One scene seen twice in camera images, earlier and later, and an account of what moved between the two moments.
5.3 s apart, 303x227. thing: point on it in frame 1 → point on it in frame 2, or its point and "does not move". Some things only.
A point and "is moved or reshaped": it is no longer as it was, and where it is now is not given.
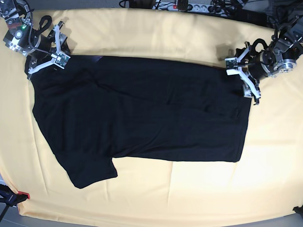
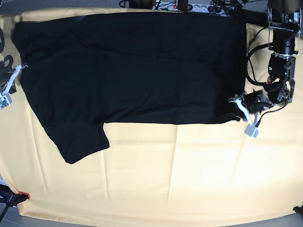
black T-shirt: x=91 y=109 is moved or reshaped
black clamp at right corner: x=298 y=210 does not move
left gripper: x=40 y=48 → x=11 y=87
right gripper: x=253 y=65 → x=254 y=102
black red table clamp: x=8 y=197 does not move
